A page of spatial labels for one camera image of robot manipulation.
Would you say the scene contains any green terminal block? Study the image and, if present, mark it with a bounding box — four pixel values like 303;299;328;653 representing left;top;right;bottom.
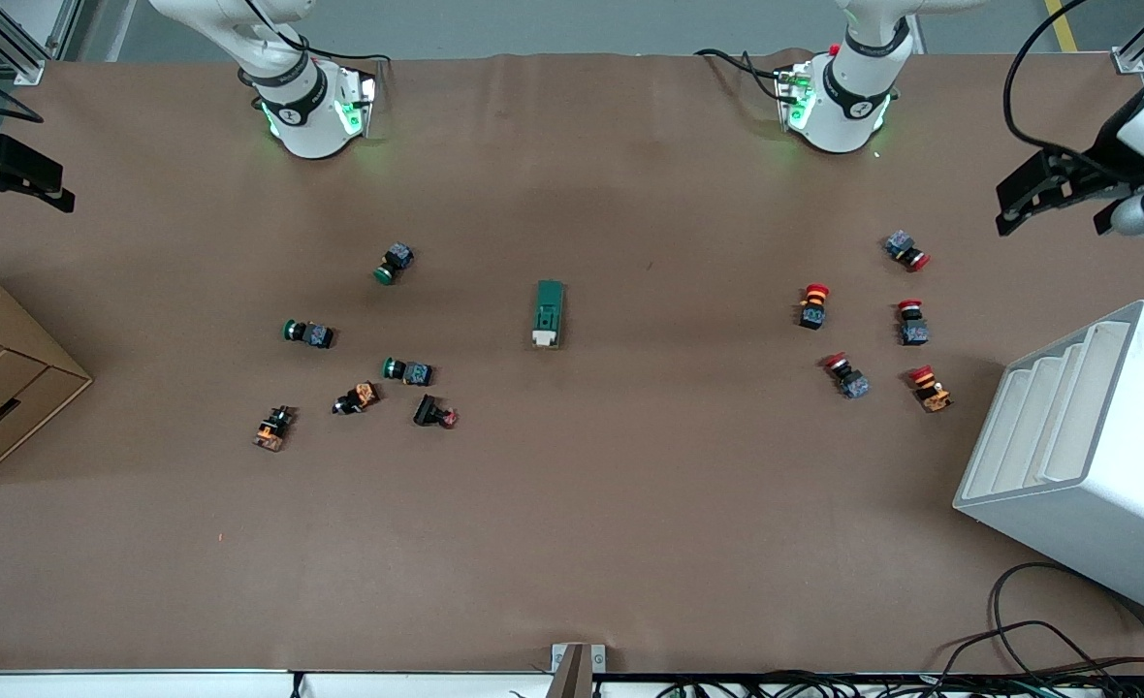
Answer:
530;279;567;351

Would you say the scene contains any cardboard drawer box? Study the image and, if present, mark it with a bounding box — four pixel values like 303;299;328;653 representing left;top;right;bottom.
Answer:
0;258;94;487

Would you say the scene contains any red mushroom button orange block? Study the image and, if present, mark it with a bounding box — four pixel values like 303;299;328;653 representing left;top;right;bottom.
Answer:
907;365;955;415

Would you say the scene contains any red mushroom button orange label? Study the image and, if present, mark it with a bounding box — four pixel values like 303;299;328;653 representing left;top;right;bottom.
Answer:
796;283;832;332

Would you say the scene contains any white stepped rack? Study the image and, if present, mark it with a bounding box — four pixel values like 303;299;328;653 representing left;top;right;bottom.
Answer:
952;299;1144;625

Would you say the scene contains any black button orange block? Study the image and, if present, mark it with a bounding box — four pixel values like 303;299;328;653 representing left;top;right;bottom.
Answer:
332;381;381;417

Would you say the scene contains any aluminium frame profile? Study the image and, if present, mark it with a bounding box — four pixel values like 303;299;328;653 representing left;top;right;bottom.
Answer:
1112;0;1144;75
0;0;85;86

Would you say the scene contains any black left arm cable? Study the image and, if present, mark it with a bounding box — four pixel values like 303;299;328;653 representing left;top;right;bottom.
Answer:
1003;0;1130;180

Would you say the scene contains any red push button switch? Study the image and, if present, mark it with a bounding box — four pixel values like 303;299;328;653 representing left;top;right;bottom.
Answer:
821;352;872;400
896;299;930;347
884;229;932;273

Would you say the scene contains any black left base cable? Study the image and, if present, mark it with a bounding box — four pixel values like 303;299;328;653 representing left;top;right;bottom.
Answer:
693;47;791;103

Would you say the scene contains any green push button switch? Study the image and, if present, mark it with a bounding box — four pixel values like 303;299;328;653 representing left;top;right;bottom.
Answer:
282;318;335;350
381;356;434;387
373;241;416;286

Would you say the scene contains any black selector switch orange block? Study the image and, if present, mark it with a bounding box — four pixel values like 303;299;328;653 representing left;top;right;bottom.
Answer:
252;405;298;454

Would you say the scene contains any black looped cable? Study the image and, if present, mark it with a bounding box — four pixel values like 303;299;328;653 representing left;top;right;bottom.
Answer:
921;561;1144;684

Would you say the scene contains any black switch with red block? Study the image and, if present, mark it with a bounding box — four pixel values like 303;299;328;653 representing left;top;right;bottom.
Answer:
412;393;460;430

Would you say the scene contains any black cable bundle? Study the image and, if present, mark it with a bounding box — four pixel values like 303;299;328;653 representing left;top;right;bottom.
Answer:
654;667;1144;698

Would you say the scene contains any grey metal bracket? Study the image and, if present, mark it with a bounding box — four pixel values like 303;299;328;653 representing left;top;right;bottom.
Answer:
545;642;608;698

